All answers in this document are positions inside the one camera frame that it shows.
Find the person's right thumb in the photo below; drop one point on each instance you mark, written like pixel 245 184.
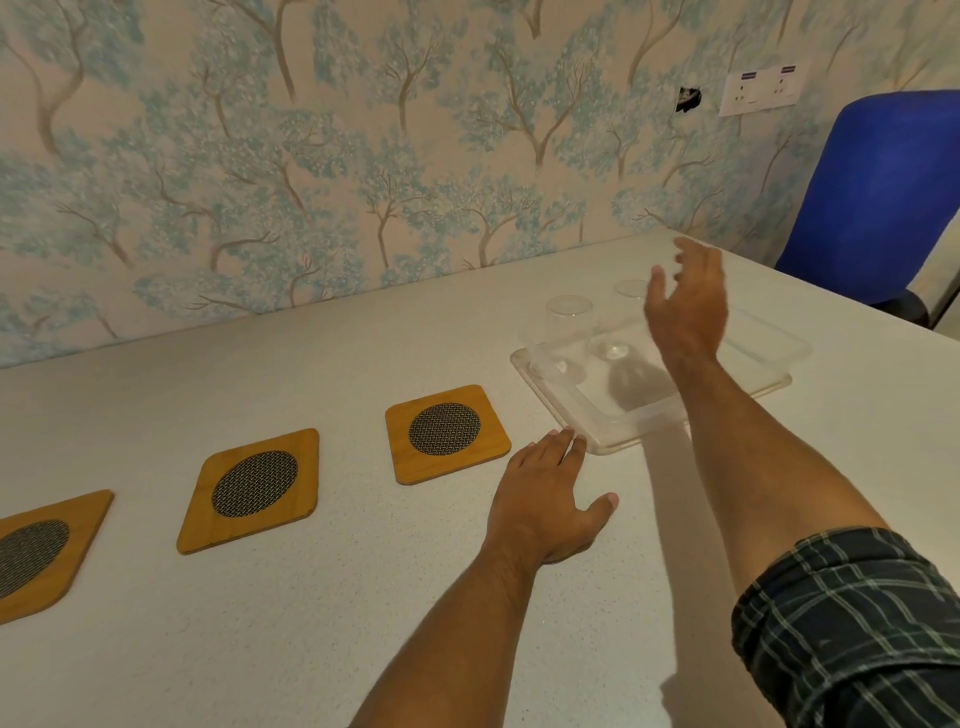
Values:
pixel 657 294

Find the person's left hand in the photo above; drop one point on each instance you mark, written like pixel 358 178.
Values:
pixel 540 502

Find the person's left forearm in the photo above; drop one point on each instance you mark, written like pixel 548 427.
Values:
pixel 457 637

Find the dark plaid shirt sleeve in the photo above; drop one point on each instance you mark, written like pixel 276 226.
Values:
pixel 855 637

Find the white wall socket plate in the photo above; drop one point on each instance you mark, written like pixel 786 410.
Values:
pixel 763 90

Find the clear drinking glass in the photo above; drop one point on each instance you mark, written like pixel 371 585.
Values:
pixel 568 330
pixel 624 315

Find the person's left thumb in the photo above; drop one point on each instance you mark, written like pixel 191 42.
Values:
pixel 602 510

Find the clear plastic tray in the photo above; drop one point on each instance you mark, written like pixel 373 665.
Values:
pixel 757 352

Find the person's left middle finger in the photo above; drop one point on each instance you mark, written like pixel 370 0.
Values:
pixel 559 444

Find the person's right forearm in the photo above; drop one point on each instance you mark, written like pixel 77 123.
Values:
pixel 757 472

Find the person's right hand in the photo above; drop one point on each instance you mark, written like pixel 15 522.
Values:
pixel 690 315

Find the square wooden mesh coaster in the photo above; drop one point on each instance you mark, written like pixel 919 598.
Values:
pixel 444 431
pixel 251 487
pixel 37 551

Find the blue office chair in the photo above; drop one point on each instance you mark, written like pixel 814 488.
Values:
pixel 874 195

